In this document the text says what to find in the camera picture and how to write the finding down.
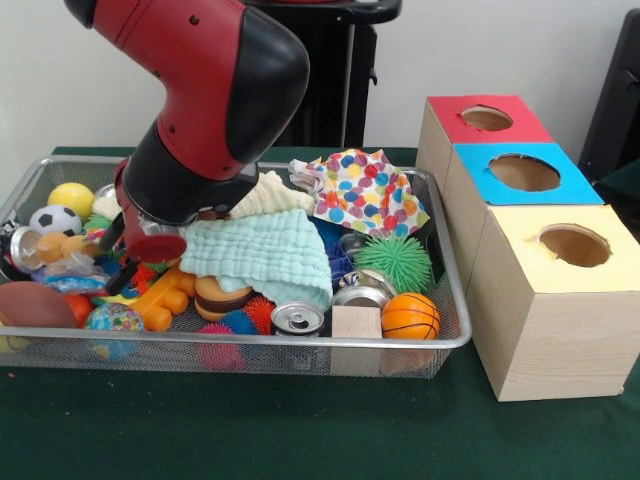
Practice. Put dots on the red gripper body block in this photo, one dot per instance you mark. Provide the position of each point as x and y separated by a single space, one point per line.
157 248

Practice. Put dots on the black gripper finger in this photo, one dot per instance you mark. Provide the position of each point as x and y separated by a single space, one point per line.
121 277
112 231

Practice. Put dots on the clear crinkled plastic packet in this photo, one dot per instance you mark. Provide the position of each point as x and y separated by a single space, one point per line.
75 280

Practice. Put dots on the mint waffle cloth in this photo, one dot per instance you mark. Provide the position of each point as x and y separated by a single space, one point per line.
270 255

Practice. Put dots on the cream waffle cloth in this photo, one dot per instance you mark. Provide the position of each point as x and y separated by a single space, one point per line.
275 197

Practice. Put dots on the polka-dot cloth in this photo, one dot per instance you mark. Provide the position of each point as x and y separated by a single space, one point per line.
365 192

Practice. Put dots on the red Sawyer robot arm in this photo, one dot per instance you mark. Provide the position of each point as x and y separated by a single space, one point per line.
210 85

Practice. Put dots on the silver mesh bin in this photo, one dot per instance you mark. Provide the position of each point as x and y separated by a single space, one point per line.
450 300

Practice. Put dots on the wooden box with three holes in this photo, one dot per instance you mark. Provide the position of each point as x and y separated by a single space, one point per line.
560 340

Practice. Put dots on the yellow ball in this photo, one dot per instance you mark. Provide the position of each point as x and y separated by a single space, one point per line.
70 197

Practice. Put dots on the small soccer ball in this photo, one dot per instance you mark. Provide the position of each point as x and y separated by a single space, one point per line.
55 220

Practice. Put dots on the toy hamburger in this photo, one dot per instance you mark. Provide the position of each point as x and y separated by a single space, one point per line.
220 300

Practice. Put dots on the silver can with pull tab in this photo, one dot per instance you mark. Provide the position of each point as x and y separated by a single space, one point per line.
297 317

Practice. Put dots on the wooden block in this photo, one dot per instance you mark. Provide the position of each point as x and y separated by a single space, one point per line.
356 321

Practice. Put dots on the dark green table cloth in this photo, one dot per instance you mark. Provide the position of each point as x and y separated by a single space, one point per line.
300 430
622 185

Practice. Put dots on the large green spiky ball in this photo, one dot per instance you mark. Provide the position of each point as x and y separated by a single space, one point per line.
392 260

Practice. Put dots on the orange toy basketball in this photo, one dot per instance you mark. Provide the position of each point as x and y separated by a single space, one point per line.
411 315

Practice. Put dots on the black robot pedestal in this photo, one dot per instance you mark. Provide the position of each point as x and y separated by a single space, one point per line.
350 75

